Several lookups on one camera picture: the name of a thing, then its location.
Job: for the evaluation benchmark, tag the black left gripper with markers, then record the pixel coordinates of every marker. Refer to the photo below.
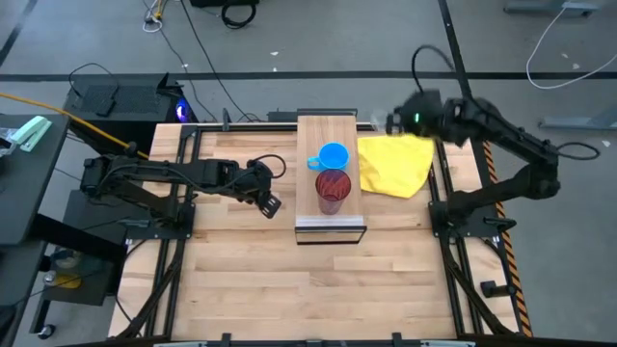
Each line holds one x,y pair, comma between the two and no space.
262,185

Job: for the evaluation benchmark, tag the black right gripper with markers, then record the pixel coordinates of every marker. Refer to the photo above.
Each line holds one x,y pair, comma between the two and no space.
424,113

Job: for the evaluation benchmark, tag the clear plastic cup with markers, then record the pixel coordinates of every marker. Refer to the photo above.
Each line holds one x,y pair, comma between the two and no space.
378,120

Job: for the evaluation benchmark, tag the blue plastic mug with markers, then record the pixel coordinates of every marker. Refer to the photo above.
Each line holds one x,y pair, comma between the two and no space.
333,155

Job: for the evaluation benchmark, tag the red translucent tumbler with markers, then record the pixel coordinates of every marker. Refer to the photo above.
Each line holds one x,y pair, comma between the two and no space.
332,188

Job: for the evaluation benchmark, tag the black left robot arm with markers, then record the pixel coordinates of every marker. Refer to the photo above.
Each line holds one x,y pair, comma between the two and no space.
193,173

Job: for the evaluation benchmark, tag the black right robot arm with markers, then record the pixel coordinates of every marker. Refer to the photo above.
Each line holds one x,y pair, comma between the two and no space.
506,130

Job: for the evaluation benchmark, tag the wooden shelf with black legs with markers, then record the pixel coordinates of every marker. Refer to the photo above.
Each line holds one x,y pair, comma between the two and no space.
328,132

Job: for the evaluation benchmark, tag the yellow cloth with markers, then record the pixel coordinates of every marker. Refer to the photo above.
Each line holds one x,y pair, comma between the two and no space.
395,166

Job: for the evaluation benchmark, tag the black computer case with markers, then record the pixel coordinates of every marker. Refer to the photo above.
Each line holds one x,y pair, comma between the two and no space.
135,101

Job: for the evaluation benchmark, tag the small black power adapter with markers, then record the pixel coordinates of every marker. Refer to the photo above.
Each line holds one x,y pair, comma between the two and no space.
106,103

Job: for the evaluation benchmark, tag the grey metal stand foot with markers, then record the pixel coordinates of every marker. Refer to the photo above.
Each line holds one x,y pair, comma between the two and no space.
578,123
549,7

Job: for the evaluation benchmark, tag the black equipment cart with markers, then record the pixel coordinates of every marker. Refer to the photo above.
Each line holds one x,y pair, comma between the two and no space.
77,289

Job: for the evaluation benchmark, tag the yellow tape roll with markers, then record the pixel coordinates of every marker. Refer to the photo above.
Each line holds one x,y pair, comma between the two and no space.
67,281

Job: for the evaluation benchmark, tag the mint green stapler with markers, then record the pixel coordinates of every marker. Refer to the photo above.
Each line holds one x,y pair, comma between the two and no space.
31,132

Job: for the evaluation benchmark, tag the black side table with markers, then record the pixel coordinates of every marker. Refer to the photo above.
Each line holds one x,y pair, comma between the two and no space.
24,193

